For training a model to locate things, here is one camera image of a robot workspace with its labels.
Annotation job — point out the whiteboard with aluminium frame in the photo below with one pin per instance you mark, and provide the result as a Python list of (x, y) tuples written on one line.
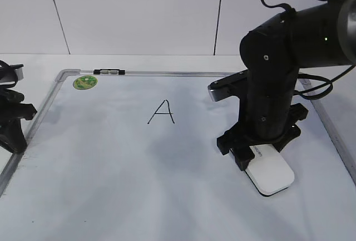
[(135, 158)]

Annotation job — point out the black silver hanging clip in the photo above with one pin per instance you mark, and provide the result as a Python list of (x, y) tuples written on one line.
[(109, 71)]

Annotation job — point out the white whiteboard eraser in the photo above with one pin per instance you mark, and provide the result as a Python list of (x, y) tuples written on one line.
[(268, 170)]

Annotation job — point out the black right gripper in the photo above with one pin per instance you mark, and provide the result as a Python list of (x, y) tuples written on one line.
[(266, 115)]

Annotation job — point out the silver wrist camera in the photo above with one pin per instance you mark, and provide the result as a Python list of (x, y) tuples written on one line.
[(233, 85), (11, 73)]

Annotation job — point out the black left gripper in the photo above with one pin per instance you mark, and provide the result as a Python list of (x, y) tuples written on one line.
[(13, 110)]

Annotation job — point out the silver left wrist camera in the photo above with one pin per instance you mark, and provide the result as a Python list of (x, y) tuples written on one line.
[(11, 73)]

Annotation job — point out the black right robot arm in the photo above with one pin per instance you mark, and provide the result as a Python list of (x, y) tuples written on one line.
[(273, 54)]

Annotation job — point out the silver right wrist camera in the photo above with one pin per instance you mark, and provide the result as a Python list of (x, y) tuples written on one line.
[(233, 85)]

